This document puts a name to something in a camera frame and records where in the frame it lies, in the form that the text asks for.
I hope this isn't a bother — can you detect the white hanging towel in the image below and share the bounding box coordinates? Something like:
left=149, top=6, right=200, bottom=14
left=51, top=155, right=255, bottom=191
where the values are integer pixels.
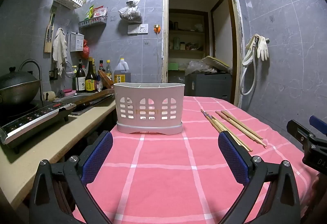
left=52, top=28, right=68, bottom=77

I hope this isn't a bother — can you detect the grey wall shelf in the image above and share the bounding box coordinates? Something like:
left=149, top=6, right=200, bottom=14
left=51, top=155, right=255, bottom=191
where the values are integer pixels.
left=79, top=16, right=108, bottom=28

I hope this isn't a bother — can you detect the flattened cardboard box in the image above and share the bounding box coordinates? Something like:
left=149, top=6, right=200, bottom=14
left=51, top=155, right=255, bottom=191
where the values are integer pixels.
left=199, top=55, right=233, bottom=74

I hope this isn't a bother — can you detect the steel sink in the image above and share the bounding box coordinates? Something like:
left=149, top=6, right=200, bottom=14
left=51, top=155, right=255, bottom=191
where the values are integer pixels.
left=54, top=93, right=116, bottom=116

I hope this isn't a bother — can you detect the brown food package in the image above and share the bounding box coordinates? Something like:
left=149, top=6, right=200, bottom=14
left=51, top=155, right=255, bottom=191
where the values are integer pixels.
left=98, top=70, right=114, bottom=90

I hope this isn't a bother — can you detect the dark bottle yellow label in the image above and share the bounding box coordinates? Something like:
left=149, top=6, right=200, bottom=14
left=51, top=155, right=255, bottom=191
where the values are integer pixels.
left=85, top=57, right=97, bottom=93

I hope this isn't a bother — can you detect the pink plaid tablecloth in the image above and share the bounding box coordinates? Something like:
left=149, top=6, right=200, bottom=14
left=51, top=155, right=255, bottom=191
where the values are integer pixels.
left=73, top=96, right=318, bottom=224

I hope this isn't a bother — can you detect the wooden knife rack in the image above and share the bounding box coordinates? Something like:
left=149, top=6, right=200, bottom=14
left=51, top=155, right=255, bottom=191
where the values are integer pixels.
left=44, top=7, right=57, bottom=54

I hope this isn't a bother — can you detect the clear hanging plastic bag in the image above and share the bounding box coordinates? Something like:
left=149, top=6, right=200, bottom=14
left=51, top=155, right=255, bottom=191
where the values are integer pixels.
left=118, top=0, right=143, bottom=23

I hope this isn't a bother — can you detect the white rubber glove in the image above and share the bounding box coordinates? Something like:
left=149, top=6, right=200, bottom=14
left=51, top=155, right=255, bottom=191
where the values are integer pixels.
left=246, top=34, right=260, bottom=51
left=257, top=35, right=269, bottom=62

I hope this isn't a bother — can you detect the black wok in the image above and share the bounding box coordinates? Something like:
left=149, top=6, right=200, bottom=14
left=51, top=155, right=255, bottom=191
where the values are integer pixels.
left=0, top=80, right=41, bottom=106

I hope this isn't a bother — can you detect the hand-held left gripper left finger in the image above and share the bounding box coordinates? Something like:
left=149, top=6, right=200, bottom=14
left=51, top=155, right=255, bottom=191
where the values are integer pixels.
left=29, top=130, right=113, bottom=224

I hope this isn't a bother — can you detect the crumpled clear plastic wrap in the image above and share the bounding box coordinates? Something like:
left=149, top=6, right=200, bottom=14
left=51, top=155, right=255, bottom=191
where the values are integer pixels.
left=184, top=60, right=218, bottom=76

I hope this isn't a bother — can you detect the white plastic utensil holder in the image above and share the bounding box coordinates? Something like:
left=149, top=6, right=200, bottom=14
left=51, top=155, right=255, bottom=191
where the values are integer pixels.
left=113, top=82, right=185, bottom=136

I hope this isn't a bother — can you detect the clear plastic strainer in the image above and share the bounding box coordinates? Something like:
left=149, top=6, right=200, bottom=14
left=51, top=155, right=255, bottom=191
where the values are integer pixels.
left=63, top=60, right=76, bottom=79

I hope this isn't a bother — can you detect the grey curved faucet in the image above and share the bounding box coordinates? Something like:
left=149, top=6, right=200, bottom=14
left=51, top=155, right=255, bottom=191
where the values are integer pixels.
left=18, top=59, right=43, bottom=100

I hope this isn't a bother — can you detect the white perforated wall holder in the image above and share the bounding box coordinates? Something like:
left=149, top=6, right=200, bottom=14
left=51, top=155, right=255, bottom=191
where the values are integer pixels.
left=70, top=32, right=85, bottom=52

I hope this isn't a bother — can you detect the large dark oil jug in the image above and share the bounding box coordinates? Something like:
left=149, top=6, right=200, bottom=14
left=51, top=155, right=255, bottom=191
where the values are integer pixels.
left=114, top=57, right=131, bottom=84

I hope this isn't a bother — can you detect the white shower hose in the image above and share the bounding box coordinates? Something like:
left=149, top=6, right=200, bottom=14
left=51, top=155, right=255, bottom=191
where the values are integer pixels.
left=239, top=35, right=257, bottom=96

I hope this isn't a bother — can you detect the brown wooden board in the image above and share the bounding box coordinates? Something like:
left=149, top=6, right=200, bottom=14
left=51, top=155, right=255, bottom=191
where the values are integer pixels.
left=76, top=88, right=115, bottom=110

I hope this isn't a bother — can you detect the black wok lid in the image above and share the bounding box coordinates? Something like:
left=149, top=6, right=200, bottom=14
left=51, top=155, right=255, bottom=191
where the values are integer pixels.
left=0, top=67, right=39, bottom=90

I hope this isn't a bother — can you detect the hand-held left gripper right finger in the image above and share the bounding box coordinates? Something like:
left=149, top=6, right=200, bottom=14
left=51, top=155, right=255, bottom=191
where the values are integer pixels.
left=218, top=131, right=300, bottom=224

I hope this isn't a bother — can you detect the wooden door frame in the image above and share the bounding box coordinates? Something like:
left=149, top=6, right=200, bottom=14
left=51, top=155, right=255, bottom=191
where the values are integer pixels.
left=161, top=0, right=243, bottom=110

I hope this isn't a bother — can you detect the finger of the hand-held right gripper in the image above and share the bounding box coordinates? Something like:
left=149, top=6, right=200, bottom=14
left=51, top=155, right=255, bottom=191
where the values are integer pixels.
left=309, top=115, right=327, bottom=137
left=286, top=119, right=318, bottom=144

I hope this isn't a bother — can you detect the black cabinet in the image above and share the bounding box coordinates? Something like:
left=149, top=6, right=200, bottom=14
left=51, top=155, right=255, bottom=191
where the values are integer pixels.
left=184, top=72, right=233, bottom=102

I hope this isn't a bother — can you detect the wooden storage shelf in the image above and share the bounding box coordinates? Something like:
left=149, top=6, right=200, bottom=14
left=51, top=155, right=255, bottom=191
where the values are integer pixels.
left=169, top=9, right=209, bottom=59

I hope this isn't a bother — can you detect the red plastic bag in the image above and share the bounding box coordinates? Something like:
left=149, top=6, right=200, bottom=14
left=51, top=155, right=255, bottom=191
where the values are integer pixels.
left=82, top=39, right=91, bottom=60

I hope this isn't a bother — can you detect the yellow-capped glass bottle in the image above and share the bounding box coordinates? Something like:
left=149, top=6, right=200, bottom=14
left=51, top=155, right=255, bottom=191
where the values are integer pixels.
left=105, top=60, right=113, bottom=80

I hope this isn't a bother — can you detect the black induction cooker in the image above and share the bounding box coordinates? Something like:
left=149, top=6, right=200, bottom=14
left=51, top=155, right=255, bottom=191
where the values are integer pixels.
left=0, top=102, right=77, bottom=154

